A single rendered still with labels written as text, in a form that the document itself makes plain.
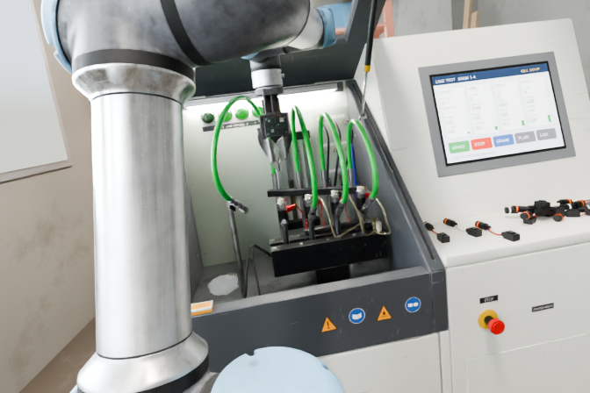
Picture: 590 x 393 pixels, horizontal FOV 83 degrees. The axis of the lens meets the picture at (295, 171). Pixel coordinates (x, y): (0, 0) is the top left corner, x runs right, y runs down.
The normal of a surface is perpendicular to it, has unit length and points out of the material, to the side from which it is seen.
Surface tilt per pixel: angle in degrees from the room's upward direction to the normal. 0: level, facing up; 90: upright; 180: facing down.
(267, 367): 8
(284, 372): 8
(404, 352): 90
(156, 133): 82
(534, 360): 90
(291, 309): 90
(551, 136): 76
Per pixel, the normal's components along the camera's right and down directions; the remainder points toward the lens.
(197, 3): 0.08, 0.42
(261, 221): 0.13, 0.15
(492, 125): 0.09, -0.08
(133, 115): 0.32, -0.11
